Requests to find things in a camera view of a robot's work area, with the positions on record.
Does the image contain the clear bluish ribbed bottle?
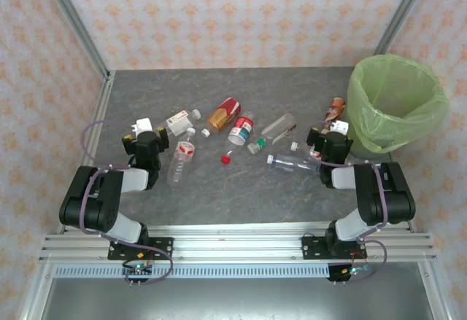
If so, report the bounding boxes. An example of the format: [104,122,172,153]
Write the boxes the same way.
[266,153,323,173]

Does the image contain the aluminium frame leg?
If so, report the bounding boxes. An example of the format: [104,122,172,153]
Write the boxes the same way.
[20,263,55,320]
[417,261,453,320]

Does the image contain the tea bottle yellow-red label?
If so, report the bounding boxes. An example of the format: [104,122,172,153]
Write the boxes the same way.
[201,97,242,138]

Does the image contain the brown snack wrapper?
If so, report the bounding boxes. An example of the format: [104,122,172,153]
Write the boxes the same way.
[323,97,347,131]

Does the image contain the black mount plate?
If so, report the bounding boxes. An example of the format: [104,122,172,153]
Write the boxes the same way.
[301,235,370,262]
[107,237,174,262]

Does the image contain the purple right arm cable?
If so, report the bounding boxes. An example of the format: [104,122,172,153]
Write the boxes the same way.
[304,125,387,285]

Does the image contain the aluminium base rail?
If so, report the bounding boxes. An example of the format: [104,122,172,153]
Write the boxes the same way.
[38,224,438,262]

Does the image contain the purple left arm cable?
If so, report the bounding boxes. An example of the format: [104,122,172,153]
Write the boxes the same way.
[79,120,174,287]

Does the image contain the bin with green liner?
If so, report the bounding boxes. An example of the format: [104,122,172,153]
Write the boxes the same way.
[346,53,449,159]

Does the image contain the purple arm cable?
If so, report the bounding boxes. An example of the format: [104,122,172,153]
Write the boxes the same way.
[79,120,174,287]
[304,125,387,285]

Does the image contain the aluminium corner post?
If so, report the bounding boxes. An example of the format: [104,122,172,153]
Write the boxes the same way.
[38,0,112,80]
[374,0,434,57]

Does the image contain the clear bottle white flower label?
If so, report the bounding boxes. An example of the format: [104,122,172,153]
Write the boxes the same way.
[156,108,202,138]

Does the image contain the aluminium side rail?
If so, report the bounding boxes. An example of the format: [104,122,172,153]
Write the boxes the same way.
[56,71,117,234]

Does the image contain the red-capped bottle red-white label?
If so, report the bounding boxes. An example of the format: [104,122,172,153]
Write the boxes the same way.
[220,112,255,164]

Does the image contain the black right mount plate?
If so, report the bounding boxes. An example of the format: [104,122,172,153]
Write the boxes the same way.
[301,235,370,262]

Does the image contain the white slotted cable duct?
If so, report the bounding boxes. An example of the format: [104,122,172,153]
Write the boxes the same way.
[54,265,339,280]

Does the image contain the grey metal panel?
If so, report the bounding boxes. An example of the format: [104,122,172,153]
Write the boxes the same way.
[36,278,441,320]

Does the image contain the clear bottle red-white label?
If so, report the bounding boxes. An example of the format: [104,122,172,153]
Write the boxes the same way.
[166,127,198,187]

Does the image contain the clear bottle green neck band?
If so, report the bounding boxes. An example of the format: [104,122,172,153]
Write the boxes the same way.
[247,112,298,155]

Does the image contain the black left mount plate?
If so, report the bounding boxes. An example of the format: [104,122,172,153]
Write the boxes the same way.
[107,237,174,262]

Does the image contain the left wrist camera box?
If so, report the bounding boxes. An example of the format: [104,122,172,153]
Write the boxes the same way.
[131,117,154,134]

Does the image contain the small white-capped clear bottle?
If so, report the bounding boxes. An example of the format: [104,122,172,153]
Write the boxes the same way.
[290,141,324,160]

